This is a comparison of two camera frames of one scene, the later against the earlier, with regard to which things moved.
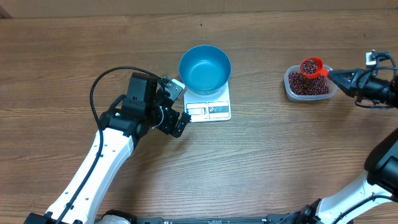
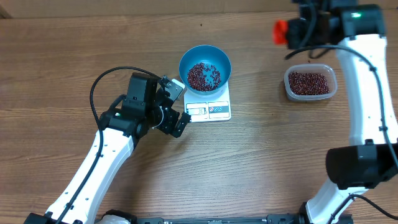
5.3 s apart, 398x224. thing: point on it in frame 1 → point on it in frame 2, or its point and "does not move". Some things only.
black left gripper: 168,127 does not move
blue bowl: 204,69 does not move
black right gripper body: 377,89 → 302,35
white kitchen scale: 208,107 does not move
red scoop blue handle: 313,67 → 280,32
